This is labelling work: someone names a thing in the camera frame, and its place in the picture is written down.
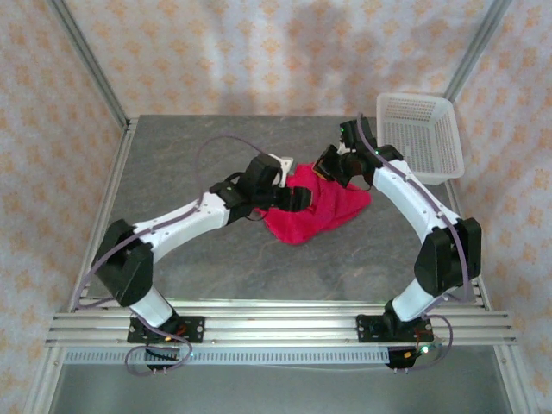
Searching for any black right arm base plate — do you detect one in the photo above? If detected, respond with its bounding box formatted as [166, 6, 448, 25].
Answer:
[355, 313, 432, 345]

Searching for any aluminium frame post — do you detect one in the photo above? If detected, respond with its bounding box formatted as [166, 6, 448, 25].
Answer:
[47, 0, 130, 126]
[443, 0, 512, 103]

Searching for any aluminium table side rail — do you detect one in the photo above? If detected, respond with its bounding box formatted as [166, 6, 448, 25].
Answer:
[446, 179, 491, 310]
[66, 119, 139, 314]

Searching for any black base electronics box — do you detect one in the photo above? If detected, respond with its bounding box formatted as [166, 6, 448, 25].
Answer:
[386, 343, 445, 373]
[144, 347, 181, 372]

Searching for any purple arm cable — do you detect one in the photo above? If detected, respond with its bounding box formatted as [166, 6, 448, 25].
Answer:
[356, 112, 472, 374]
[72, 135, 271, 377]

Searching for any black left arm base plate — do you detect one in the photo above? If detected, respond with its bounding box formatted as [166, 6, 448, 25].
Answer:
[128, 316, 206, 345]

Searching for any white orange patterned curtain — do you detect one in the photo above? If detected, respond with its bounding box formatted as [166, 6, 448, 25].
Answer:
[0, 0, 552, 414]

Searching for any red t-shirt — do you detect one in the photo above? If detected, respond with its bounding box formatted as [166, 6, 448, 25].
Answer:
[254, 161, 373, 246]

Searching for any grey metal lower panel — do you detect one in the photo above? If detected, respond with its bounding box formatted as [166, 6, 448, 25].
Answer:
[47, 364, 518, 414]

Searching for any slotted grey cable duct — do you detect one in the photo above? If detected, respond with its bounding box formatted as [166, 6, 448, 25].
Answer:
[63, 348, 392, 366]

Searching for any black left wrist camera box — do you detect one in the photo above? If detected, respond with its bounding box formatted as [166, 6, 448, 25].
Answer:
[275, 186, 312, 213]

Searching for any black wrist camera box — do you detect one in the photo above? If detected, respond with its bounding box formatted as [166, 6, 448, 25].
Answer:
[275, 186, 312, 213]
[313, 144, 351, 187]

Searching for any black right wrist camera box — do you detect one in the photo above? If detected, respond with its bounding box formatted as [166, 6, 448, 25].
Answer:
[313, 144, 351, 187]

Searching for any white perforated plastic basket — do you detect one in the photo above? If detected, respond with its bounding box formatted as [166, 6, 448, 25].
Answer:
[375, 92, 466, 186]

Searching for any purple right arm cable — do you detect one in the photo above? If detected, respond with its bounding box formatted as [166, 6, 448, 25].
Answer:
[356, 112, 472, 374]

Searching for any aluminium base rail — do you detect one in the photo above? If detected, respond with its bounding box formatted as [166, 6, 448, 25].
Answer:
[45, 299, 518, 348]

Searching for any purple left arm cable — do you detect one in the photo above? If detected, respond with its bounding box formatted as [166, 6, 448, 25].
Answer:
[72, 135, 271, 377]

